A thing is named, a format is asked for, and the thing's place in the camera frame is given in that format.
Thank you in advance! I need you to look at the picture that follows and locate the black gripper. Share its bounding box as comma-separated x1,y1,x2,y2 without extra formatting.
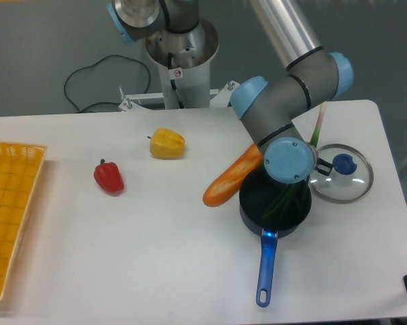
314,158,333,175

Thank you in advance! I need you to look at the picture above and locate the green onion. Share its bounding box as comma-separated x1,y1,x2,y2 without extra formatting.
262,102,328,219

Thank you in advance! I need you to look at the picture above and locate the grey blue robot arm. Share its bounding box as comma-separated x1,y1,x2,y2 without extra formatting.
106,1,354,183

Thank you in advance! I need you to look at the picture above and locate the glass lid blue knob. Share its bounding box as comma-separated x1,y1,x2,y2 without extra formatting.
309,144,374,204

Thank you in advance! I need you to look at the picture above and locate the orange baguette bread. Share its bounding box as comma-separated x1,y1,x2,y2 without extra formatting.
202,144,263,207

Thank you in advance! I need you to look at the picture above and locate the yellow bell pepper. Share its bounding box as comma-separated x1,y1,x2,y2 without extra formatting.
147,128,186,159

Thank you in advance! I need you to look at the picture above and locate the red bell pepper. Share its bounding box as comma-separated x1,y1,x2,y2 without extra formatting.
93,159,125,194

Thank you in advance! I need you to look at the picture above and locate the yellow woven basket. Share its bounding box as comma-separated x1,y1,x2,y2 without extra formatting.
0,142,47,301

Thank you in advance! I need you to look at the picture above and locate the dark pot blue handle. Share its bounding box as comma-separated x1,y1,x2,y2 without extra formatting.
239,167,312,307

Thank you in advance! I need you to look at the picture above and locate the black cable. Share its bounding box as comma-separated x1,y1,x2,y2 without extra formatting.
63,54,152,114

